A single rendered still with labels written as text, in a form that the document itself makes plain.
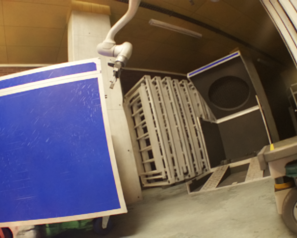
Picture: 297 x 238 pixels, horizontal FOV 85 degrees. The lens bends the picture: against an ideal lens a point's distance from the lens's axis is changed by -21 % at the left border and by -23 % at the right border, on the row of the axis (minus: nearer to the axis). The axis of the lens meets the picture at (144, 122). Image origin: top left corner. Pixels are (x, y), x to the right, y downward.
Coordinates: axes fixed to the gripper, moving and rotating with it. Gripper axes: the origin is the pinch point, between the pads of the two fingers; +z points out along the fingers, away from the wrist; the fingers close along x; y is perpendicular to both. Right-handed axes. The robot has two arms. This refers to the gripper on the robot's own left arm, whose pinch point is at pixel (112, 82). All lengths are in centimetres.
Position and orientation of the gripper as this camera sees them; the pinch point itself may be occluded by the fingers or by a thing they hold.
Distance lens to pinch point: 149.0
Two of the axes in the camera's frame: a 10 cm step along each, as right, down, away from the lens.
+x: -1.6, 2.7, 9.5
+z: -2.7, 9.1, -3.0
